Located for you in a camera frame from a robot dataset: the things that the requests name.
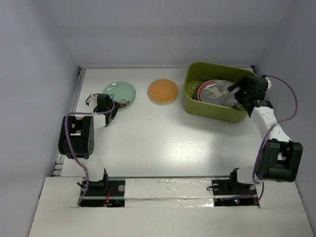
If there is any mint green flower plate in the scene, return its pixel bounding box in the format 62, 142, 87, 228
103, 81, 136, 110

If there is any grey deer plate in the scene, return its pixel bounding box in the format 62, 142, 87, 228
200, 80, 235, 108

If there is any red and teal plate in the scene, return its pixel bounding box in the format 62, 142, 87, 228
197, 79, 217, 101

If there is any dark teal blossom plate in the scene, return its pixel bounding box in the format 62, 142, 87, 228
193, 86, 199, 101

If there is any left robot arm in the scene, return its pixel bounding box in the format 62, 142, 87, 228
58, 93, 119, 195

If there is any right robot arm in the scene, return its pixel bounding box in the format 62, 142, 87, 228
227, 75, 303, 194

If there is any green plastic bin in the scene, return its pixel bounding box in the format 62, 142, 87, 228
182, 62, 256, 123

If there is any orange woven pattern plate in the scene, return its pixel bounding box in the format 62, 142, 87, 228
148, 79, 179, 104

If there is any foil covered base panel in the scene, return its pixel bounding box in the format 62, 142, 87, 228
124, 178, 214, 208

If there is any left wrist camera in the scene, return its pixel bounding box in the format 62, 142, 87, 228
85, 93, 98, 106

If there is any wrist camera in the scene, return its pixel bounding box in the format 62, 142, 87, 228
261, 75, 272, 90
85, 93, 98, 106

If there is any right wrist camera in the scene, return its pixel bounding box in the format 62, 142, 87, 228
261, 75, 272, 90

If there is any left aluminium table rail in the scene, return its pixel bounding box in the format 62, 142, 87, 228
51, 67, 86, 177

